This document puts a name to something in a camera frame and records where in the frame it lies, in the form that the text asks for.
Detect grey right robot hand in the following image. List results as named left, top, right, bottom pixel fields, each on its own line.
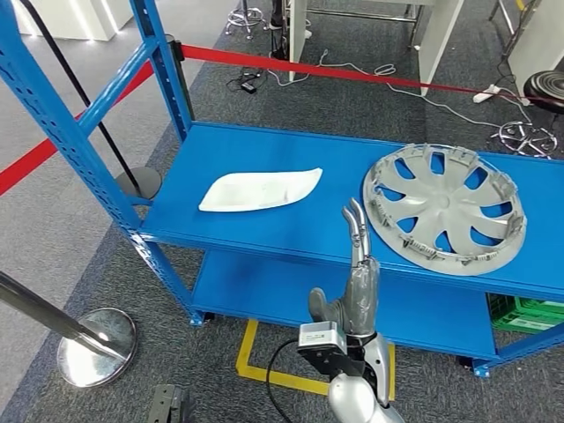
left=308, top=198, right=381, bottom=338

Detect blue metal shelf rack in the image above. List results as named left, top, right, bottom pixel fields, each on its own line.
left=0, top=0, right=564, bottom=380

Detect white curved plastic part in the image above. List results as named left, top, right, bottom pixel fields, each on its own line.
left=199, top=167, right=324, bottom=213

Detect silver wheel hubcap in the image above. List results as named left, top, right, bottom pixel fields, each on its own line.
left=362, top=143, right=528, bottom=278

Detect folded green plastic crate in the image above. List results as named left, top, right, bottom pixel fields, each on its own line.
left=486, top=293, right=516, bottom=321

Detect red barrier belt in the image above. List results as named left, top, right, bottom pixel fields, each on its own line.
left=0, top=60, right=155, bottom=198
left=180, top=43, right=564, bottom=109

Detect white power strip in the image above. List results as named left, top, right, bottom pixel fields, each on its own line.
left=472, top=85, right=502, bottom=105

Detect white desk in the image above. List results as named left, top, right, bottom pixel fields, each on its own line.
left=288, top=0, right=466, bottom=98
left=506, top=0, right=564, bottom=100

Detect black round stool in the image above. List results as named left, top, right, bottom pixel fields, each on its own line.
left=490, top=70, right=564, bottom=160

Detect chrome swivel chair base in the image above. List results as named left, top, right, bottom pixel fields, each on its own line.
left=226, top=0, right=270, bottom=41

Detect metal chair legs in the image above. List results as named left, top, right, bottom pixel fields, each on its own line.
left=488, top=0, right=543, bottom=56

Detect white display plinth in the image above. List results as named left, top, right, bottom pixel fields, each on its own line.
left=11, top=0, right=133, bottom=42

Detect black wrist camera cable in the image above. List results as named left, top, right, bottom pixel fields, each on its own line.
left=265, top=338, right=300, bottom=423

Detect white floor cable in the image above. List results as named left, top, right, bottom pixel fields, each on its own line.
left=266, top=48, right=495, bottom=130

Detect black power adapter with cable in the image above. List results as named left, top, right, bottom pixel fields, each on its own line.
left=227, top=69, right=265, bottom=96

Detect black stanchion post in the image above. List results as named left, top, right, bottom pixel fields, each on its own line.
left=20, top=0, right=163, bottom=202

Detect chrome stanchion post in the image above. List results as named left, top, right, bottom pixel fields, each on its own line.
left=168, top=35, right=196, bottom=122
left=0, top=270, right=138, bottom=390

